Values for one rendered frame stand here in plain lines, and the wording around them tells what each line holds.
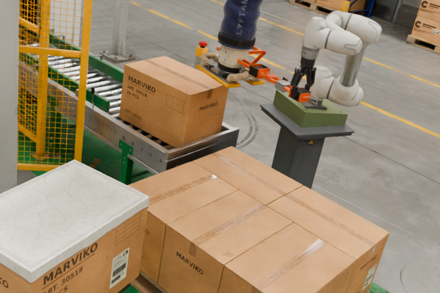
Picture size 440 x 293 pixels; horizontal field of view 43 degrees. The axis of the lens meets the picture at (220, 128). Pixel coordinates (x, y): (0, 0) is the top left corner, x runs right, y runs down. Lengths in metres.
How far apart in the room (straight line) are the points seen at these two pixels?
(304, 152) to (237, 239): 1.26
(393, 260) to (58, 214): 2.64
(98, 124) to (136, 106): 0.31
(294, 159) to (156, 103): 1.06
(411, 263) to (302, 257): 1.41
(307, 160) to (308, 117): 0.39
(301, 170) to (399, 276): 0.97
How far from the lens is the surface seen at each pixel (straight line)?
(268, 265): 2.78
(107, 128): 3.86
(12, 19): 3.32
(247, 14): 3.24
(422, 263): 4.22
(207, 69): 3.42
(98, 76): 4.73
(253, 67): 3.19
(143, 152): 3.62
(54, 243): 1.96
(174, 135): 3.61
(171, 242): 2.94
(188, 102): 3.46
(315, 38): 2.86
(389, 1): 12.14
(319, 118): 3.86
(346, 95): 3.78
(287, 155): 4.02
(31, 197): 2.19
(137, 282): 3.35
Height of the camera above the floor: 2.23
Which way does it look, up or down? 25 degrees down
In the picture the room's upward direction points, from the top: 10 degrees clockwise
